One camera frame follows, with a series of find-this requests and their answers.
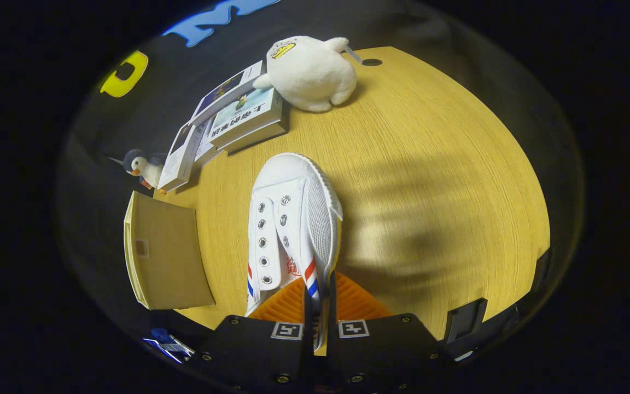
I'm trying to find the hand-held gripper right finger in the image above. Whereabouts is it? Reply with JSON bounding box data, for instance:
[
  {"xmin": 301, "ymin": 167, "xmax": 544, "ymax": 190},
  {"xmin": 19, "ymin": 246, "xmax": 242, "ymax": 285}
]
[{"xmin": 326, "ymin": 272, "xmax": 447, "ymax": 394}]

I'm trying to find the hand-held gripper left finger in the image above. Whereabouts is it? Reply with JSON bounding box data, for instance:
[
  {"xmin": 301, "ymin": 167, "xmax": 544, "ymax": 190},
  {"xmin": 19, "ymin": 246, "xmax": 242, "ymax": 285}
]
[{"xmin": 195, "ymin": 276, "xmax": 316, "ymax": 394}]

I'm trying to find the white canvas shoe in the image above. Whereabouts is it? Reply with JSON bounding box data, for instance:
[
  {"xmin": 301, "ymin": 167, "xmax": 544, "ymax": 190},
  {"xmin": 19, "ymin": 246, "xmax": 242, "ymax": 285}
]
[{"xmin": 246, "ymin": 153, "xmax": 344, "ymax": 351}]

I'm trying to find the beige fabric storage box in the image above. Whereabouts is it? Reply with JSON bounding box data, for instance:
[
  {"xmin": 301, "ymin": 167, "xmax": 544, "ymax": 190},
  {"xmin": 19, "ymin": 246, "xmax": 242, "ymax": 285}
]
[{"xmin": 124, "ymin": 192, "xmax": 216, "ymax": 311}]

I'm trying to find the black boxy object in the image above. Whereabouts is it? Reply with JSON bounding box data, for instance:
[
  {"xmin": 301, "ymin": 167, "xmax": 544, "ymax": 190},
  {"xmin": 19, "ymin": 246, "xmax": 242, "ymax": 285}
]
[
  {"xmin": 445, "ymin": 298, "xmax": 488, "ymax": 344},
  {"xmin": 531, "ymin": 249, "xmax": 552, "ymax": 293}
]

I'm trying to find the blue lit screen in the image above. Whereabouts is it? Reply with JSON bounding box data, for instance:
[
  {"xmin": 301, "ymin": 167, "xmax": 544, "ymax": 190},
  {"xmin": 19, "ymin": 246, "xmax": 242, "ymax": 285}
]
[{"xmin": 143, "ymin": 337, "xmax": 195, "ymax": 363}]

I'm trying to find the thick book with tan pages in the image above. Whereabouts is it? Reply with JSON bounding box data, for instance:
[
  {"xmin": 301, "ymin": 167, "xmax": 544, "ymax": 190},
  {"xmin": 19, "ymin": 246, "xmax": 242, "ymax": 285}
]
[{"xmin": 227, "ymin": 121, "xmax": 289, "ymax": 155}]

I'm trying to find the plain white paperback book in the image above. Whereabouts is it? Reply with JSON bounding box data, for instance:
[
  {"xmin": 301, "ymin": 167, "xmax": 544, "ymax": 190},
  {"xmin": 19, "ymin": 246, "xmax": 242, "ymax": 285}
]
[{"xmin": 195, "ymin": 118, "xmax": 225, "ymax": 167}]

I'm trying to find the white book with portrait cover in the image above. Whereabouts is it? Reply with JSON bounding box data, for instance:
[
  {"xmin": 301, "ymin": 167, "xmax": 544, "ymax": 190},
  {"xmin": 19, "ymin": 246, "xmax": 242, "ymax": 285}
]
[{"xmin": 157, "ymin": 123, "xmax": 202, "ymax": 193}]

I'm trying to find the book with pale blue cover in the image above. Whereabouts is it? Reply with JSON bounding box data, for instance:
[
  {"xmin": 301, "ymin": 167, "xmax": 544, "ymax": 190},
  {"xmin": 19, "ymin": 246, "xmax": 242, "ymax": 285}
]
[{"xmin": 208, "ymin": 88, "xmax": 285, "ymax": 149}]

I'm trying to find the grey penguin plush toy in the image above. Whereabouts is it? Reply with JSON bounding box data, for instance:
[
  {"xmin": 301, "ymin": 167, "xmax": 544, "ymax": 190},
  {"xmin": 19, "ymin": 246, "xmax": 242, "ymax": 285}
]
[{"xmin": 122, "ymin": 149, "xmax": 167, "ymax": 192}]

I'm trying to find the book with dark blue cover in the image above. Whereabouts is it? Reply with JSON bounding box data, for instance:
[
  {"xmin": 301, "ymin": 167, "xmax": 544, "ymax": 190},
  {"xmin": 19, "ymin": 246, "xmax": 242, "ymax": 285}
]
[{"xmin": 189, "ymin": 60, "xmax": 264, "ymax": 126}]

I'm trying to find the white duck plush toy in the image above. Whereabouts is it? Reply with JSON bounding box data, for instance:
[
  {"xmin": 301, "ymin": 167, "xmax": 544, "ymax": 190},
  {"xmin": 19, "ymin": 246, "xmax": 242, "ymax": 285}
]
[{"xmin": 253, "ymin": 36, "xmax": 363, "ymax": 113}]

